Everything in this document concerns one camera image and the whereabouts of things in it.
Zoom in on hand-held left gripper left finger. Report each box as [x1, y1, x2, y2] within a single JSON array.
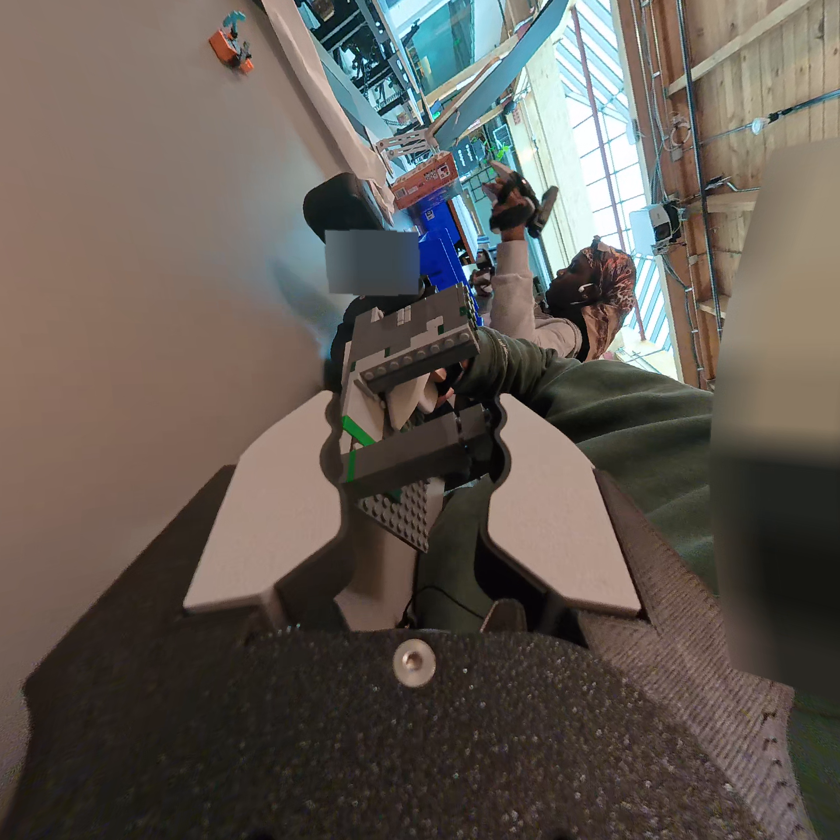
[[182, 391, 357, 616]]

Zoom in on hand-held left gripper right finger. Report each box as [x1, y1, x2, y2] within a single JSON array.
[[480, 392, 644, 619]]

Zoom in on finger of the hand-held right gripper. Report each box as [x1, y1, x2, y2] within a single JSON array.
[[381, 373, 435, 434]]

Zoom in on dark grey studded baseplate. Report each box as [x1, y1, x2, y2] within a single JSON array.
[[336, 403, 494, 553]]

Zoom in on person's right forearm green sleeve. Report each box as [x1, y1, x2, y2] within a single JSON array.
[[451, 327, 657, 435]]

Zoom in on blue plastic bin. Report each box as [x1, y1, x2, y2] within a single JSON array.
[[415, 197, 488, 329]]

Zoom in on black textured case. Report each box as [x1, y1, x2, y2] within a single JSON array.
[[302, 172, 383, 232]]

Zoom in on orange cardboard box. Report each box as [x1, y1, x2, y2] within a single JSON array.
[[389, 151, 460, 211]]

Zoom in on white folding stand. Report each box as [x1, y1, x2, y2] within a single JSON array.
[[374, 126, 439, 160]]

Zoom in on grey fabric chair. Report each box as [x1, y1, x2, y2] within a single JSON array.
[[576, 468, 800, 840]]

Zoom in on small orange brick toy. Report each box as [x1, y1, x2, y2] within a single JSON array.
[[208, 9, 257, 74]]

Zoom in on white wall camera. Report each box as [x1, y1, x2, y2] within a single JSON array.
[[629, 202, 685, 258]]

